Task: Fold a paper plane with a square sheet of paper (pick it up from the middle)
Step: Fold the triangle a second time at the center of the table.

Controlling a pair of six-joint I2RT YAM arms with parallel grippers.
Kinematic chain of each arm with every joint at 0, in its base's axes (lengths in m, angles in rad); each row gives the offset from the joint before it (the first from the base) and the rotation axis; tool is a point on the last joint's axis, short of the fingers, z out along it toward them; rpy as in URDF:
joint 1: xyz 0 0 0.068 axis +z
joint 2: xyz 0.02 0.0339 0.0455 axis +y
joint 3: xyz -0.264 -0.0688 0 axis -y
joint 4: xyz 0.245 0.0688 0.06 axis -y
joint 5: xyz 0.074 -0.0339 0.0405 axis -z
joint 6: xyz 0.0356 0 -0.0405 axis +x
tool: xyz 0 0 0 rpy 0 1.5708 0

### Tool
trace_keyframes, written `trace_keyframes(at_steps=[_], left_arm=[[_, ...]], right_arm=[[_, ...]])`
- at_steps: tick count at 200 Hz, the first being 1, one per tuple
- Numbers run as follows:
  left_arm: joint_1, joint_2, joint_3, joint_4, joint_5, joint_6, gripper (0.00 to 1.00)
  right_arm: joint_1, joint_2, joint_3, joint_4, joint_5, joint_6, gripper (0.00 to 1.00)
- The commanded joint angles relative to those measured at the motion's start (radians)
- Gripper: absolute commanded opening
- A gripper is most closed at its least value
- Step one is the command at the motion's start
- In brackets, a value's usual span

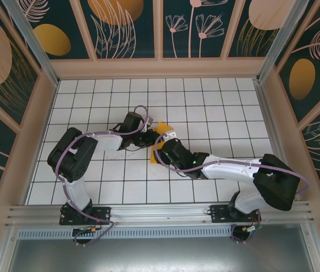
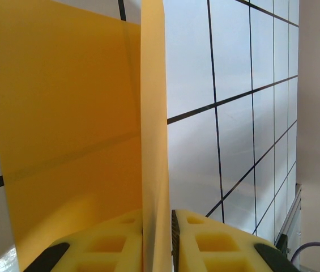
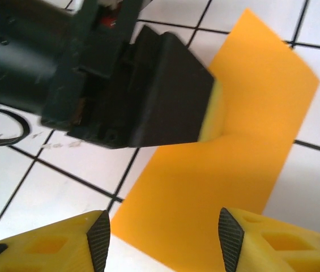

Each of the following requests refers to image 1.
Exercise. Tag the grey metal sheet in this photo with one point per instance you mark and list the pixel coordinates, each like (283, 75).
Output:
(159, 258)

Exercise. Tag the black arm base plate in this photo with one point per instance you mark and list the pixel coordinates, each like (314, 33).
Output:
(219, 215)
(103, 215)

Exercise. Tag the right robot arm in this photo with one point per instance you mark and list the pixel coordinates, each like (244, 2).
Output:
(227, 170)

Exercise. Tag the small controller board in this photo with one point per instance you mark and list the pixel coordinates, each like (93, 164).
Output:
(251, 229)
(87, 231)

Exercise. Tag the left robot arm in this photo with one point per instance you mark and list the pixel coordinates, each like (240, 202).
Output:
(77, 192)

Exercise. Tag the orange paper sheet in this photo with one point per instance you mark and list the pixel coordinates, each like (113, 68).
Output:
(165, 127)

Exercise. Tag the aluminium side rail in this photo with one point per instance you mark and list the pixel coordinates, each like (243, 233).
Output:
(265, 107)

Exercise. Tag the aluminium corner post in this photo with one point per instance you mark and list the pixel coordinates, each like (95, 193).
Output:
(35, 48)
(278, 39)

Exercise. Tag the aluminium mounting rail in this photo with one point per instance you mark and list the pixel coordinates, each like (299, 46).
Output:
(159, 215)

